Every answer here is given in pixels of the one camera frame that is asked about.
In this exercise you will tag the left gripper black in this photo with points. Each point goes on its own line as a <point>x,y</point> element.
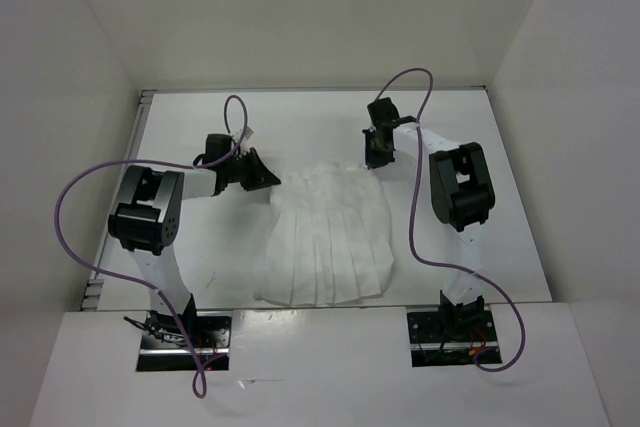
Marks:
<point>264,176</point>

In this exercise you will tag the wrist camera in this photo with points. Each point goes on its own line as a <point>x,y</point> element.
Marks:
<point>217,147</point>
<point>384,114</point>

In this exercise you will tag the white pleated skirt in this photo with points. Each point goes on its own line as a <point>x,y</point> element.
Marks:
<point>330,240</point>

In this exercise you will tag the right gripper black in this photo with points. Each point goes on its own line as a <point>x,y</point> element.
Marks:
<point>371,158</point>

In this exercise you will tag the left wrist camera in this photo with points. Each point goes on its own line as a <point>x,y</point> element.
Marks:
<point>217,147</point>

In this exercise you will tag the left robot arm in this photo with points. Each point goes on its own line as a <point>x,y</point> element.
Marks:
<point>145,218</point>

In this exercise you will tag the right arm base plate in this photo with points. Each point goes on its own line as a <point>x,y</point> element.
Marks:
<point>431,346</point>

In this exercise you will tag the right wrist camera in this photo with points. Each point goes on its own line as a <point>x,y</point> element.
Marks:
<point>384,114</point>

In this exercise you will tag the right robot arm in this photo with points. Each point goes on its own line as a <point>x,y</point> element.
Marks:
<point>456,178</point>

